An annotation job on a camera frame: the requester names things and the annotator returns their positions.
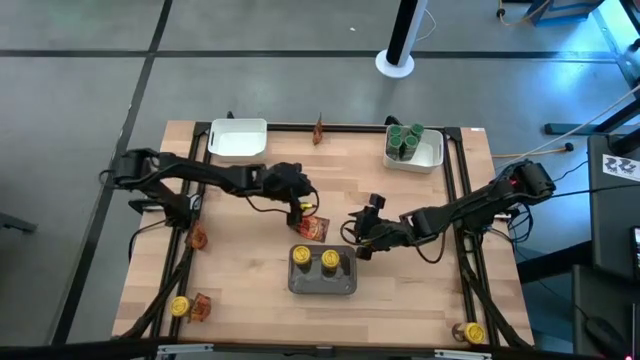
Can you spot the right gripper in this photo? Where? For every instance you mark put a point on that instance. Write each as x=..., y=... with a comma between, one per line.
x=380, y=232

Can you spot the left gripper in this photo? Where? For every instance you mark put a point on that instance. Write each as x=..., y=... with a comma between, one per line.
x=287, y=182

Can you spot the yellow-lid spice jar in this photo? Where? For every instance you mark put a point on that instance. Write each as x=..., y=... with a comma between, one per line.
x=474, y=332
x=301, y=255
x=180, y=306
x=330, y=259

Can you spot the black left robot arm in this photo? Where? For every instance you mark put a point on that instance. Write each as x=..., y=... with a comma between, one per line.
x=210, y=172

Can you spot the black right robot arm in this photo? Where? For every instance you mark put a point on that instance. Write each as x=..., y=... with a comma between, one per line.
x=480, y=202

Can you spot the white plastic bin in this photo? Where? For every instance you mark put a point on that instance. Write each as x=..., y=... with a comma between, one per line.
x=235, y=140
x=430, y=155

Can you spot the grey translucent plastic bin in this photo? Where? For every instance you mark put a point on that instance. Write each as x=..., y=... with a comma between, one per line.
x=320, y=285

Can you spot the black stand leg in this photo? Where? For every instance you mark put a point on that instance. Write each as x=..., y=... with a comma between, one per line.
x=570, y=129

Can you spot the black side desk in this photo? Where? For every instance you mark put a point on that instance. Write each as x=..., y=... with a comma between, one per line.
x=615, y=225

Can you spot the black computer mouse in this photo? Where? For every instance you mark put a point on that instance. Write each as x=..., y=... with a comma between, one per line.
x=602, y=332

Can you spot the white printed paper sheet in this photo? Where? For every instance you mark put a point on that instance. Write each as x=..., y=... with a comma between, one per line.
x=620, y=167

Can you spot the black rig crossbar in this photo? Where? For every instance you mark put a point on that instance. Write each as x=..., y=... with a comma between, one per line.
x=100, y=348

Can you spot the black phone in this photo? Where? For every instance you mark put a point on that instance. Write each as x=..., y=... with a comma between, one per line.
x=636, y=250

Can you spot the grey floor object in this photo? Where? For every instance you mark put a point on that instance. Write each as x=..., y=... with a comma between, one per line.
x=17, y=222

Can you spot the grey metal beam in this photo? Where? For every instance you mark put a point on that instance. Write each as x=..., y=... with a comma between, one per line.
x=625, y=50

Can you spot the black aluminium table frame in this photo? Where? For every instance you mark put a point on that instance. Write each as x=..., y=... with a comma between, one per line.
x=350, y=128

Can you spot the silver crossbar bracket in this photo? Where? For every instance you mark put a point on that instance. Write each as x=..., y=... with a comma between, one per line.
x=185, y=348
x=462, y=355

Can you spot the black and white post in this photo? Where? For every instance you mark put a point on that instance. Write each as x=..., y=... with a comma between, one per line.
x=395, y=65

